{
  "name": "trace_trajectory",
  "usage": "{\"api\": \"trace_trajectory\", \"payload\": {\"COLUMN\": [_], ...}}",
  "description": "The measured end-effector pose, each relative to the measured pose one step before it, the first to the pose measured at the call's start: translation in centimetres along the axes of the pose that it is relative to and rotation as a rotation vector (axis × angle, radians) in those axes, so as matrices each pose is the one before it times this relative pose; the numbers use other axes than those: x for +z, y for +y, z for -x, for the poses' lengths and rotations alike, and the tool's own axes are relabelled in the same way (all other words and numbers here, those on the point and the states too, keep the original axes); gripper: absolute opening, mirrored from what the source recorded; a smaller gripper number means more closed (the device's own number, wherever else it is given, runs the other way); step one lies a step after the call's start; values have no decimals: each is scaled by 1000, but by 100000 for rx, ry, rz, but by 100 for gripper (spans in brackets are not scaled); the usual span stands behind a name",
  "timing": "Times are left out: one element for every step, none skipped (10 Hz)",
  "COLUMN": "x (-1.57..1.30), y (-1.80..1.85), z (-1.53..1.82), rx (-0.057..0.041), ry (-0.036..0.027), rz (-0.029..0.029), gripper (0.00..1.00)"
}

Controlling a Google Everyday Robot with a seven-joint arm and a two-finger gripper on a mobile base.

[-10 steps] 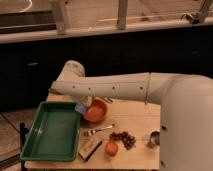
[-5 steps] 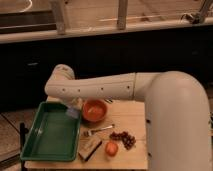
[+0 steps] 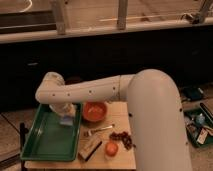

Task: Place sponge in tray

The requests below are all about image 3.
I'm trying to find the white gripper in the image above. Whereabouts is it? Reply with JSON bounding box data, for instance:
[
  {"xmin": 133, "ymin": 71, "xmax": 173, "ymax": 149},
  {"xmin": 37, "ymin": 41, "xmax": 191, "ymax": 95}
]
[{"xmin": 49, "ymin": 103, "xmax": 76, "ymax": 116}]

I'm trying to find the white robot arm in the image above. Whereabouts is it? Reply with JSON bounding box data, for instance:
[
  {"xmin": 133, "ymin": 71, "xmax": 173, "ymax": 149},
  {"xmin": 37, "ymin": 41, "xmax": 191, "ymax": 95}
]
[{"xmin": 35, "ymin": 69, "xmax": 192, "ymax": 171}]

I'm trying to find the green plastic tray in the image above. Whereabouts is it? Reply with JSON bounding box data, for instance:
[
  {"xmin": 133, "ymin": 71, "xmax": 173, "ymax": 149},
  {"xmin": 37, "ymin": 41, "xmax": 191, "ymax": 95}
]
[{"xmin": 21, "ymin": 103, "xmax": 82, "ymax": 162}]

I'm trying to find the orange bowl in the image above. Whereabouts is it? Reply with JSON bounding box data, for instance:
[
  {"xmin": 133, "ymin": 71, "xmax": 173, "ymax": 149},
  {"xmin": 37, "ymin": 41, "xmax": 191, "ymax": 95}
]
[{"xmin": 83, "ymin": 102, "xmax": 107, "ymax": 122}]

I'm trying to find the silver fork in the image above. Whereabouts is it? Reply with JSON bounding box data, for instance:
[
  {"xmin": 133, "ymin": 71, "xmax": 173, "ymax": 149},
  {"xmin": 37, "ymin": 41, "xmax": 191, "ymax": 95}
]
[{"xmin": 83, "ymin": 124, "xmax": 114, "ymax": 137}]

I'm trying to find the wooden block with black edge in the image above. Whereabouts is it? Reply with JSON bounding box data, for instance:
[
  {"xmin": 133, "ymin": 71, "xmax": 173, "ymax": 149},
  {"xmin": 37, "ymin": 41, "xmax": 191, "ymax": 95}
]
[{"xmin": 79, "ymin": 136, "xmax": 102, "ymax": 161}]

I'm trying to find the orange fruit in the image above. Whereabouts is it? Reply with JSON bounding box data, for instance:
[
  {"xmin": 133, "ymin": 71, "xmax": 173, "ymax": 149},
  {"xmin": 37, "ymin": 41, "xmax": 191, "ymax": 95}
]
[{"xmin": 105, "ymin": 142, "xmax": 119, "ymax": 157}]

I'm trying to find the bunch of dark grapes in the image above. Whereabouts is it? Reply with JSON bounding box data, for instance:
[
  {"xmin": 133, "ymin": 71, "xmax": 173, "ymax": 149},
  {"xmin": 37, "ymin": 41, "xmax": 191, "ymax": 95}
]
[{"xmin": 109, "ymin": 131, "xmax": 133, "ymax": 150}]

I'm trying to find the black box on floor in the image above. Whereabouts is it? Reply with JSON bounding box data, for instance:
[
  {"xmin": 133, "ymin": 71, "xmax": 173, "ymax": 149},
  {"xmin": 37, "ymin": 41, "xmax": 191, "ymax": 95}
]
[{"xmin": 182, "ymin": 87, "xmax": 204, "ymax": 101}]

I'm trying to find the green bin with items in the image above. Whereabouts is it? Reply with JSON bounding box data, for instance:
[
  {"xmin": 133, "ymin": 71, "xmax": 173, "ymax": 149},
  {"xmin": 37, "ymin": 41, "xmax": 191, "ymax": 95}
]
[{"xmin": 184, "ymin": 103, "xmax": 213, "ymax": 148}]

